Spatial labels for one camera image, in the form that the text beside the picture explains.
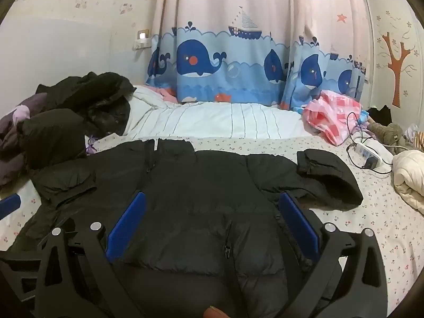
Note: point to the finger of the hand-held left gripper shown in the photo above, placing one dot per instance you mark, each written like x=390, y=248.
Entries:
x=18, y=268
x=9, y=207

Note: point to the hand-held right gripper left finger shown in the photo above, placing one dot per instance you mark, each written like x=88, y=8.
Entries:
x=127, y=227

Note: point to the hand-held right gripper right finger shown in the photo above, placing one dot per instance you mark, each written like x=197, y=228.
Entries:
x=299, y=225

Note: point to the black puffer jacket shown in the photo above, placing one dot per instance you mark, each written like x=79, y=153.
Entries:
x=198, y=188

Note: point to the person's right hand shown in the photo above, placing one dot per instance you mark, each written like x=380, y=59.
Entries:
x=215, y=313

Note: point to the purple two-tone jacket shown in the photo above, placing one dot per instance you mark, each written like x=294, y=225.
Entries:
x=13, y=129

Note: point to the cherry print bed sheet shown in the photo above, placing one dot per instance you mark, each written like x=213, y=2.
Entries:
x=381, y=205

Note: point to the purple ribbon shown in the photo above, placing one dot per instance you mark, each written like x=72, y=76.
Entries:
x=91, y=145

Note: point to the black charger adapter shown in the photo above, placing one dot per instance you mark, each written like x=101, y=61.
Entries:
x=371, y=163

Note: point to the pink checked cloth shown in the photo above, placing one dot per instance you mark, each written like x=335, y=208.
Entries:
x=328, y=119

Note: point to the cream blanket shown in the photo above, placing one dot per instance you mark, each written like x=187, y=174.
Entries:
x=410, y=179

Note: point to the olive plush toy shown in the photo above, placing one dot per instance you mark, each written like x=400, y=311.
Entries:
x=387, y=132

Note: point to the crumpled black jacket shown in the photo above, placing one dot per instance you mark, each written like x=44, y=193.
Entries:
x=82, y=99

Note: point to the white striped duvet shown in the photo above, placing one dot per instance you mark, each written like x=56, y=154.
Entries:
x=215, y=119

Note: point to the small black cloth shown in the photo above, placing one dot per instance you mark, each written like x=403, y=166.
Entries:
x=381, y=114

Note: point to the small pink cloth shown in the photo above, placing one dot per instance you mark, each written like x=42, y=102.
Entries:
x=162, y=92

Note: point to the striped cloth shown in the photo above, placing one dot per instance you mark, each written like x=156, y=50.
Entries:
x=420, y=139

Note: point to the whale print curtain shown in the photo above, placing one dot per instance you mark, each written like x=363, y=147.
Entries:
x=232, y=73

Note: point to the brown tree wall sticker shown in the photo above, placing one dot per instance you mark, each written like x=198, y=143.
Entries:
x=396, y=82

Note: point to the white wall socket light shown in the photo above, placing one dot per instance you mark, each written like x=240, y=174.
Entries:
x=141, y=38

